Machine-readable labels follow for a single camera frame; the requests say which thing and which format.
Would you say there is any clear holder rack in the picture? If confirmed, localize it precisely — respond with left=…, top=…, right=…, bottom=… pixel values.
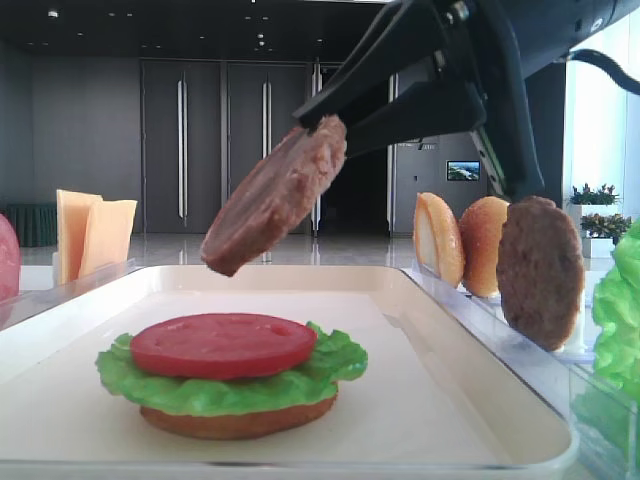
left=1, top=260, right=139, bottom=330
left=403, top=265, right=639, bottom=479

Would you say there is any green lettuce leaf in holder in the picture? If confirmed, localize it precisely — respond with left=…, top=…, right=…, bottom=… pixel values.
left=592, top=225, right=639, bottom=399

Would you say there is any bread slice right near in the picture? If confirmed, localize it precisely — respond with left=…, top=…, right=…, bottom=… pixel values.
left=413, top=192, right=465, bottom=289

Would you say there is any wall display screen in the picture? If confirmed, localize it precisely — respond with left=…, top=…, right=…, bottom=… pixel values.
left=446, top=160, right=481, bottom=182

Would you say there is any red tomato slice on tray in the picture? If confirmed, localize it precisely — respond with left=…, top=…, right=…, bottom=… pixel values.
left=130, top=313, right=317, bottom=381

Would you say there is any clear left holder rack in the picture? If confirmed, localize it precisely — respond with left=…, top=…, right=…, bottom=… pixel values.
left=1, top=260, right=139, bottom=330

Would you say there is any brown meat patty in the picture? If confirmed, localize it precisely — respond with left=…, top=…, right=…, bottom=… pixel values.
left=201, top=115, right=346, bottom=277
left=496, top=196, right=585, bottom=351

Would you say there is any tomato slice in holder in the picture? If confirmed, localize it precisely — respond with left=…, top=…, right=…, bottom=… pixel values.
left=0, top=215, right=21, bottom=301

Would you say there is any clear right holder rack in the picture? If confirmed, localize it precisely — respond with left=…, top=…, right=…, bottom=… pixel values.
left=403, top=265, right=639, bottom=479

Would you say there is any green lettuce on tray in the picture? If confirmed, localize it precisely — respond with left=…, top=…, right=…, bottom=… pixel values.
left=95, top=321, right=370, bottom=418

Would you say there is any orange cheese slice outer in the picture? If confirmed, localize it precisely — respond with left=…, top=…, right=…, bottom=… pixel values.
left=56, top=189, right=103, bottom=284

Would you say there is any bottom bread on tray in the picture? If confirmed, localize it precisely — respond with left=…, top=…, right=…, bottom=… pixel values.
left=140, top=394, right=338, bottom=440

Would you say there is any potted plants planter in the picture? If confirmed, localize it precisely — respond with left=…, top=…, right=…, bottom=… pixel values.
left=568, top=183, right=632, bottom=259

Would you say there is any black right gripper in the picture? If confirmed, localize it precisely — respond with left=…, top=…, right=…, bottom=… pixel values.
left=293, top=0, right=639, bottom=198

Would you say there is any cream rectangular tray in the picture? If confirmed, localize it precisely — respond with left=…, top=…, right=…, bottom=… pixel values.
left=1, top=266, right=579, bottom=479

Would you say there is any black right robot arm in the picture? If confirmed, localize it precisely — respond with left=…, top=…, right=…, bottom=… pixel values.
left=295, top=0, right=639, bottom=200

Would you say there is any yellow cheese slice inner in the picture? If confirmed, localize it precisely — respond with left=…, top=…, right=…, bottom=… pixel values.
left=78, top=200, right=137, bottom=278

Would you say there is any bread slice right far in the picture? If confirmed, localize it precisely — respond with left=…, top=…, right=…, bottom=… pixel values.
left=458, top=196, right=509, bottom=298

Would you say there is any bread slice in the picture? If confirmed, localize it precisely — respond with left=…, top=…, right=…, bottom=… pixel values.
left=413, top=192, right=465, bottom=289
left=458, top=196, right=509, bottom=298

